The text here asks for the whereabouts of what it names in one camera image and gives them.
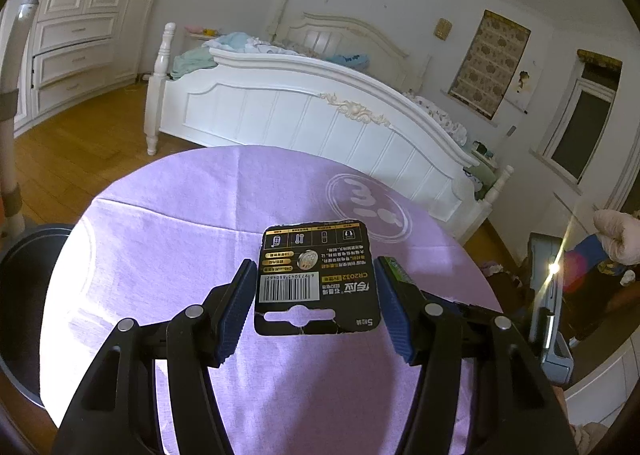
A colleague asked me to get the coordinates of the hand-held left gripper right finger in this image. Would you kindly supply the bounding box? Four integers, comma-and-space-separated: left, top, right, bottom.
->
375, 256, 581, 455

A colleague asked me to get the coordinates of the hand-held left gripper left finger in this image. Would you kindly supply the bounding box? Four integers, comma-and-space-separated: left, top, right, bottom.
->
52, 259, 258, 455

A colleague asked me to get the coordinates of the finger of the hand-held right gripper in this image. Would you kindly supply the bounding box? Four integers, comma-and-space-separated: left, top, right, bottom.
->
417, 287, 496, 320

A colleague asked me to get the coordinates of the black battery card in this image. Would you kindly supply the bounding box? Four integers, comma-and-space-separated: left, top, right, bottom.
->
253, 218, 385, 337

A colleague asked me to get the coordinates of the black trash bin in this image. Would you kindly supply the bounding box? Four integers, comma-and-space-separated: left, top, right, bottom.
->
0, 222, 91, 408

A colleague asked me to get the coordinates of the beige and green pouch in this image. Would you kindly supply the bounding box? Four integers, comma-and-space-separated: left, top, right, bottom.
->
387, 257, 417, 288

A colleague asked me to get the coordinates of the grey plastic container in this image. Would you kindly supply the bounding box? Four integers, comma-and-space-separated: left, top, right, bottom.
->
529, 232, 576, 383

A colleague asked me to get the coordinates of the purple tablecloth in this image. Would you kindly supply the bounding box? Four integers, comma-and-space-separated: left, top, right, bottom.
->
40, 145, 503, 455

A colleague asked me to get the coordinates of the green clothes pile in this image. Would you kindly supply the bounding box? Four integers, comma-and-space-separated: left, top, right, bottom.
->
462, 140, 501, 201

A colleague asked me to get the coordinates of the white floral blanket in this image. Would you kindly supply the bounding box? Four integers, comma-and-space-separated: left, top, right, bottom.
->
402, 90, 468, 146

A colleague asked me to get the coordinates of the window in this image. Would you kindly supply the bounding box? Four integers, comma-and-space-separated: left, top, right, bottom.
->
540, 49, 623, 183

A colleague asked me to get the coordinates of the teal cloth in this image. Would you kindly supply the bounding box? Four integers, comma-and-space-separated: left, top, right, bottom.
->
170, 48, 218, 81

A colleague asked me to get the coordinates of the light blue cloth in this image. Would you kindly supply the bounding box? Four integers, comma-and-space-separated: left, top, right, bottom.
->
202, 32, 301, 56

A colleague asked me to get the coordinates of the white standing pole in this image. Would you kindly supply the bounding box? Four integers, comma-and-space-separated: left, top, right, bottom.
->
0, 0, 53, 236

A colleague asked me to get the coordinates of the white wardrobe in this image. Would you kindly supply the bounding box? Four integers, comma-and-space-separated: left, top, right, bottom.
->
0, 0, 186, 136

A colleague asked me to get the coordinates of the white bed frame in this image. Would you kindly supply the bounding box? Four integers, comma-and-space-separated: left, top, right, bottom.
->
144, 10, 516, 241

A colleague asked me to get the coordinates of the patterned wall hanging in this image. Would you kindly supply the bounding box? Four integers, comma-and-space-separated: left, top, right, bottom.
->
447, 10, 532, 120

